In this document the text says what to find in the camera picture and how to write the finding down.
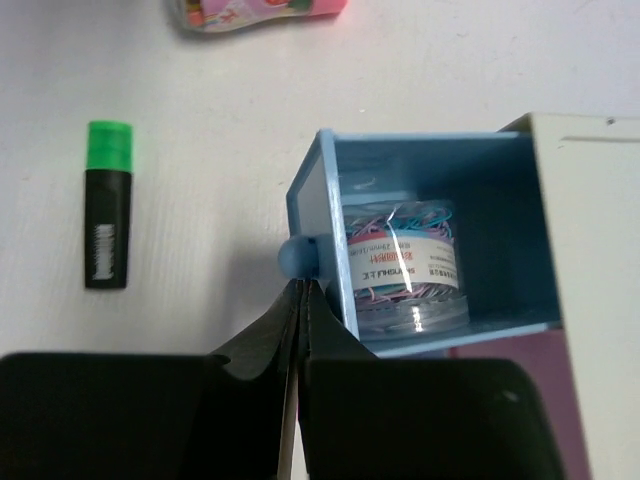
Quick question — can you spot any light blue small drawer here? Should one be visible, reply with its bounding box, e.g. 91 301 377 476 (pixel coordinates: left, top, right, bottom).
279 130 561 357

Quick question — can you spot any pink tube of erasers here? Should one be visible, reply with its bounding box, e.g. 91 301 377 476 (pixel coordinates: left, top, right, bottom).
169 0 347 34

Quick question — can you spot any white mini drawer cabinet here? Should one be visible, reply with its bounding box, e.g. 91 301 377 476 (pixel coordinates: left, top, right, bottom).
513 113 639 479

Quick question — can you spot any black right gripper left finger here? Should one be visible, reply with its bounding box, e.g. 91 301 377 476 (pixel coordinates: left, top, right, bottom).
1 282 300 479

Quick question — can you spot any green highlighter marker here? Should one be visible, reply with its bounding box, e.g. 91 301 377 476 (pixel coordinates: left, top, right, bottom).
84 121 133 290

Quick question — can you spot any pink small drawer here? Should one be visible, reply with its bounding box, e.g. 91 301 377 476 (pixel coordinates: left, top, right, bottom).
447 327 596 480

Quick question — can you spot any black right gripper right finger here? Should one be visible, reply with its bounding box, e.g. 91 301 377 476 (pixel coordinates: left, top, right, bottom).
298 281 565 479

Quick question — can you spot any clear jar of paper clips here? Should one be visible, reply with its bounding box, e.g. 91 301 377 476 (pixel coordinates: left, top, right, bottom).
343 200 469 341

